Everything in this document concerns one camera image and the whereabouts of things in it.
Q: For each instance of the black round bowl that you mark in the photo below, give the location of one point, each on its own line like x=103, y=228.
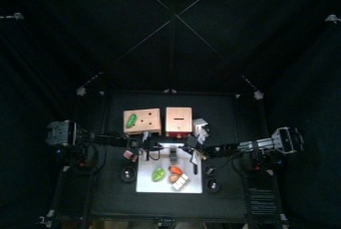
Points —
x=128, y=174
x=212, y=185

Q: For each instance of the brown toy egg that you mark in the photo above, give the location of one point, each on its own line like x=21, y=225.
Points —
x=172, y=178

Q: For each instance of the red drawer with wooden knob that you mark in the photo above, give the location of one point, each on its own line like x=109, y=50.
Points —
x=177, y=134

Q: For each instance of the green oval toy piece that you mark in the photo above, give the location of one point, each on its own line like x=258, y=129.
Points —
x=131, y=120

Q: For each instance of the white cutting board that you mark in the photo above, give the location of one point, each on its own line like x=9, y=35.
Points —
x=148, y=186

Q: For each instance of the dark green sushi piece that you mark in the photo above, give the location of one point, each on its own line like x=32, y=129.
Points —
x=172, y=160
x=172, y=151
x=172, y=154
x=172, y=157

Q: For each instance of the orange toy carrot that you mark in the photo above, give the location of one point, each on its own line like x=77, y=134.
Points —
x=175, y=170

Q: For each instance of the white toy block slice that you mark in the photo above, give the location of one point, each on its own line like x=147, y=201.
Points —
x=180, y=181
x=183, y=176
x=176, y=186

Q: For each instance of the black printed sheet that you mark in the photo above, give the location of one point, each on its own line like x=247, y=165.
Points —
x=262, y=203

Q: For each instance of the silver frame bracket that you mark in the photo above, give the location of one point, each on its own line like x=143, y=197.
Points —
x=258, y=95
x=17, y=16
x=80, y=90
x=331, y=18

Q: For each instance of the wooden drawer box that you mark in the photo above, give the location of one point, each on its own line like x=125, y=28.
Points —
x=177, y=118

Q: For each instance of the small black round cup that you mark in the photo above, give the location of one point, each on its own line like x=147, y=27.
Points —
x=210, y=170

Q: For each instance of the green toy bell pepper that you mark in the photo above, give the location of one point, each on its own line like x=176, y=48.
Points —
x=157, y=174

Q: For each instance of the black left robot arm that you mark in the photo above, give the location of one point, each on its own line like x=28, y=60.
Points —
x=92, y=138

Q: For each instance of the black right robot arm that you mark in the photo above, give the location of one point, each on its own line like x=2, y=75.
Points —
x=252, y=146

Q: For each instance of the wooden shape sorter box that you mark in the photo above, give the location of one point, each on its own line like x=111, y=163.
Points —
x=148, y=121

